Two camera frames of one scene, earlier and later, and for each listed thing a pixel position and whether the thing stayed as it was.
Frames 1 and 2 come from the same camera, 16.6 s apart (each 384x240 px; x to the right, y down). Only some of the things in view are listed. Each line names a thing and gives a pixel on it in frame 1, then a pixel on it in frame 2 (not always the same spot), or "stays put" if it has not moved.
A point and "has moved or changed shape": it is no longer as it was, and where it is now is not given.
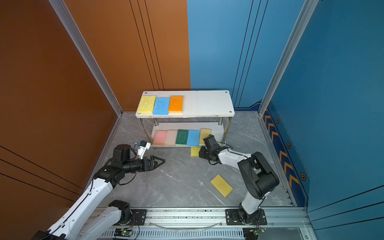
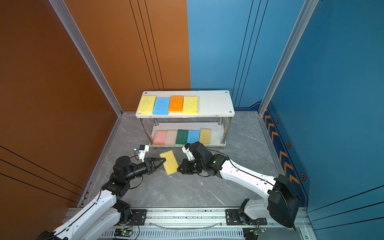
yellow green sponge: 147,104 stays put
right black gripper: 201,151 to 184,163
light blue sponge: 193,138 stays put
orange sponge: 176,104 stays put
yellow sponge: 204,133 stays put
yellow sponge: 194,151 has moved or changed shape
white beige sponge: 171,137 stays put
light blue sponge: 161,106 stays put
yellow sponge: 223,187 to 171,164
